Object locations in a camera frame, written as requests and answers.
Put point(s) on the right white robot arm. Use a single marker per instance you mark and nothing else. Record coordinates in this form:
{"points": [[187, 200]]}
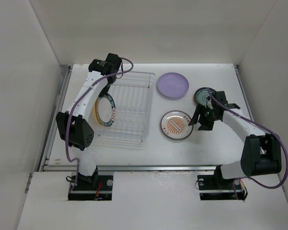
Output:
{"points": [[261, 154]]}

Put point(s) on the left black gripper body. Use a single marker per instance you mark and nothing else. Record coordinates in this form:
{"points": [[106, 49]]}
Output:
{"points": [[107, 87]]}

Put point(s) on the aluminium table edge rail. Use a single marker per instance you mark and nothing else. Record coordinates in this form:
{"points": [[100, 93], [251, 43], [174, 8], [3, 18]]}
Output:
{"points": [[202, 150]]}

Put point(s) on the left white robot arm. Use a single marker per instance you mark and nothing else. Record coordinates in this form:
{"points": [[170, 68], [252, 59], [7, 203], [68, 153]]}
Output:
{"points": [[73, 125]]}

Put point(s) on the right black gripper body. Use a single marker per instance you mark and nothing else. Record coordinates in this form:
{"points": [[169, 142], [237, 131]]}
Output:
{"points": [[207, 117]]}

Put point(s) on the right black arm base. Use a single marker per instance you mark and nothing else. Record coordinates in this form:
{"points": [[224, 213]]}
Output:
{"points": [[209, 189]]}

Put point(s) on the lavender purple plate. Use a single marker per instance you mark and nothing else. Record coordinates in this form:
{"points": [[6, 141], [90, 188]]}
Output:
{"points": [[172, 86]]}

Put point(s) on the blue floral green plate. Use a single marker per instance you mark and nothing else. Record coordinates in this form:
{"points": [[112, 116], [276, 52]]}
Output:
{"points": [[201, 96]]}

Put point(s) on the white plate orange sunburst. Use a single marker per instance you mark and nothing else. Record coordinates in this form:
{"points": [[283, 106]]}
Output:
{"points": [[175, 125]]}

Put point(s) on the clear wire dish rack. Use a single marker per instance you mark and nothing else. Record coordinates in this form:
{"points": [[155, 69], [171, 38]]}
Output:
{"points": [[132, 95]]}

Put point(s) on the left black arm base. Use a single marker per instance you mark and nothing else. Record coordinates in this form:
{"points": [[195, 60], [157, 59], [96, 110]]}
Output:
{"points": [[97, 187]]}

